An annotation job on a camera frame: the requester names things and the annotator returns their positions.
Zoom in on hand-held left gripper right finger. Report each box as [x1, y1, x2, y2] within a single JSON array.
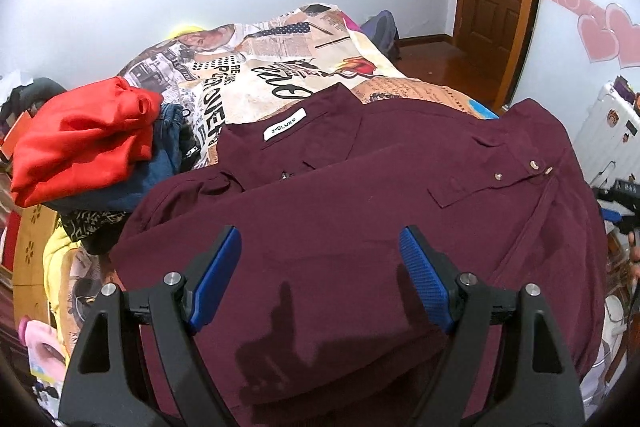
[[398, 225, 587, 427]]

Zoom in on white radiator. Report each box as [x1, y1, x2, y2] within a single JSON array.
[[570, 81, 640, 188]]

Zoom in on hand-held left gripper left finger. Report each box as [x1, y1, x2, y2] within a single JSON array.
[[59, 225, 243, 427]]

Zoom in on pink heart wall sticker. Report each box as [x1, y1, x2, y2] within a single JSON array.
[[542, 0, 640, 70]]

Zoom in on dark backpack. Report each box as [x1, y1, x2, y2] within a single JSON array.
[[359, 10, 402, 60]]

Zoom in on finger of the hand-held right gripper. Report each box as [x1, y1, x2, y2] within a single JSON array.
[[593, 185, 626, 224]]

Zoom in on blue jeans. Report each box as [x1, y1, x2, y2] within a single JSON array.
[[42, 103, 198, 214]]

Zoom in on maroon button shirt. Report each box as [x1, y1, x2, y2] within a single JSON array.
[[109, 83, 608, 427]]

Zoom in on pile of dark clothes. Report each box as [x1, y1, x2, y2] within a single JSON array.
[[0, 77, 68, 158]]

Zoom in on wooden cabinet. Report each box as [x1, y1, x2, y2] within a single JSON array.
[[0, 202, 60, 290]]

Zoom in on red garment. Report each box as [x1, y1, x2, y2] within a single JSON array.
[[10, 77, 166, 208]]

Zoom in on dark patterned cloth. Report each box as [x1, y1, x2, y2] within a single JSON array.
[[60, 206, 135, 256]]

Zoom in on printed blanket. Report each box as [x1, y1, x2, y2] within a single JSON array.
[[42, 3, 501, 408]]

